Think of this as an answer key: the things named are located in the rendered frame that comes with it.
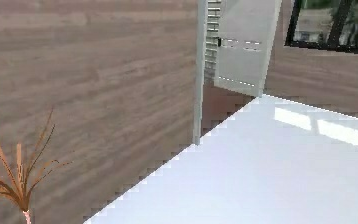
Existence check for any pale grey room door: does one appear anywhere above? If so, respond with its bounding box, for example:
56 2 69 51
213 0 284 98

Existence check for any brown dry house plant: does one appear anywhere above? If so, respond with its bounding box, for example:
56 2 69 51
0 105 73 224

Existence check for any black framed window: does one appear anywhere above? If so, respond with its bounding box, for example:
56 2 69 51
284 0 358 56

